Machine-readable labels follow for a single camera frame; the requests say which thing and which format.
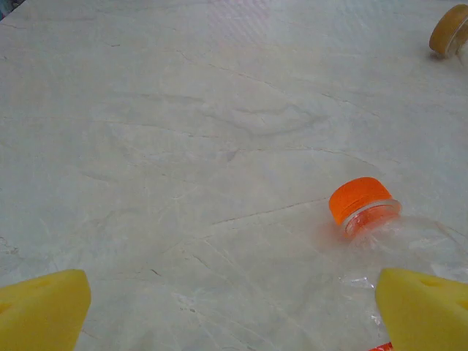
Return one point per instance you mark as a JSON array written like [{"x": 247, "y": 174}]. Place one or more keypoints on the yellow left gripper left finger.
[{"x": 40, "y": 314}]

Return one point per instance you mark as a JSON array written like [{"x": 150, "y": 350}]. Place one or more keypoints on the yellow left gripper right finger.
[{"x": 428, "y": 318}]

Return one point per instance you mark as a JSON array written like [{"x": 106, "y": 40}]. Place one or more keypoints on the clear plastic bottle orange cap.
[{"x": 360, "y": 199}]

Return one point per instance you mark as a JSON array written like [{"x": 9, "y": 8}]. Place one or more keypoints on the clear plastic bottle brown cap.
[{"x": 448, "y": 31}]

